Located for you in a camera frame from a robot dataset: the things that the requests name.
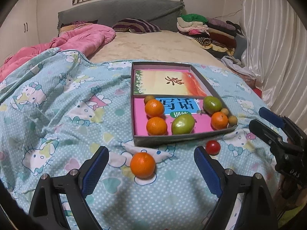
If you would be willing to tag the striped purple pillow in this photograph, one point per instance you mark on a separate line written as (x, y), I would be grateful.
(136, 25)

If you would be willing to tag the pink cover book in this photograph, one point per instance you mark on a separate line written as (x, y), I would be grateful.
(139, 115)

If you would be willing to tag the orange mandarin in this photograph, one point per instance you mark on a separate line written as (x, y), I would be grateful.
(219, 121)
(154, 108)
(156, 126)
(142, 165)

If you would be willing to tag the person's right forearm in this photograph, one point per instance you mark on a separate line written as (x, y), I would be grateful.
(291, 216)

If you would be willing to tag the small brown longan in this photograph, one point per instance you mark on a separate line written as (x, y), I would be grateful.
(150, 99)
(224, 111)
(232, 120)

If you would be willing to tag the brown pillow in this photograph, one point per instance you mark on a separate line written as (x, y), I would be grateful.
(72, 26)

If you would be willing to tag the shallow grey cardboard box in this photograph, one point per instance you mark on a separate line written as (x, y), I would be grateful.
(168, 140)

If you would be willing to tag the crumpled white cloth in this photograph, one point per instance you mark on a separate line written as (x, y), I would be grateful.
(236, 64)

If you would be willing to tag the beige bed sheet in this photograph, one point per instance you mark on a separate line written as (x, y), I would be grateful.
(156, 45)

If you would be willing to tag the pile of folded clothes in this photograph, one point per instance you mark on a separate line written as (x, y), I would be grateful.
(211, 33)

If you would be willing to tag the white wardrobe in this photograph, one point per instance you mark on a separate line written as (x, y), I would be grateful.
(19, 24)

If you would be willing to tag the red cherry tomato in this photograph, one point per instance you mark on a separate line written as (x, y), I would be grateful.
(213, 147)

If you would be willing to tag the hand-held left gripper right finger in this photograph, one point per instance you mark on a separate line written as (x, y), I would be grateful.
(207, 172)

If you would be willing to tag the pink quilt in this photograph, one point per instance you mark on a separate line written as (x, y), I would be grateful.
(79, 38)

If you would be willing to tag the orange cover book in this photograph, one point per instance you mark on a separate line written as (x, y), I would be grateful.
(156, 81)

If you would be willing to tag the white curtain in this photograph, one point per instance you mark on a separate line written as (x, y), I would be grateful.
(275, 52)

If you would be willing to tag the grey headboard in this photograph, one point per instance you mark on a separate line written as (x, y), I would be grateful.
(120, 9)

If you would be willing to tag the green mango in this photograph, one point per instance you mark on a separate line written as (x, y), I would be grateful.
(212, 104)

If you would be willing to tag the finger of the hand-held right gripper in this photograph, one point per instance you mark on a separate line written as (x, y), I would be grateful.
(272, 117)
(263, 131)

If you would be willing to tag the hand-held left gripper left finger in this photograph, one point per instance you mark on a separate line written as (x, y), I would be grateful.
(94, 172)

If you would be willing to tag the cat print blanket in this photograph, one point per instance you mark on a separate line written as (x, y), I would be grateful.
(72, 124)

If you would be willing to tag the light green fruit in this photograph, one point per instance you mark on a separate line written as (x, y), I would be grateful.
(182, 124)

